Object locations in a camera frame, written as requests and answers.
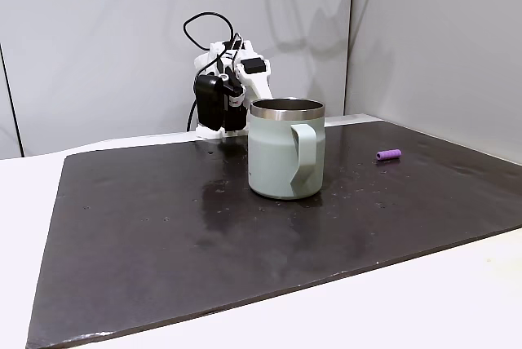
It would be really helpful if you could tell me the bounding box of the white sheet under mat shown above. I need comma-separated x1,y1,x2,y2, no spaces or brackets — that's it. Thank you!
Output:
0,114,522,349

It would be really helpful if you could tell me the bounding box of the black oval camera box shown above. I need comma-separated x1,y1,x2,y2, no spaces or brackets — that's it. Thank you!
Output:
192,73,226,130

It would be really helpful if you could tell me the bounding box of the purple pen grip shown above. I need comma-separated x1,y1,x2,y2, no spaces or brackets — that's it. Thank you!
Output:
375,148,403,162

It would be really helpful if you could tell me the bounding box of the black rubber mat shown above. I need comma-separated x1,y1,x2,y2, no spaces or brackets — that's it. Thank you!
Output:
24,120,522,349

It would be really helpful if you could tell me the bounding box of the pale green steel mug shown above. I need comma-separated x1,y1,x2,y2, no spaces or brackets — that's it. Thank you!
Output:
247,97,326,201

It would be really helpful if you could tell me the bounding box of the black camera cable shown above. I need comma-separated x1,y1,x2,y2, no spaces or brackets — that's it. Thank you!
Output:
182,11,244,132

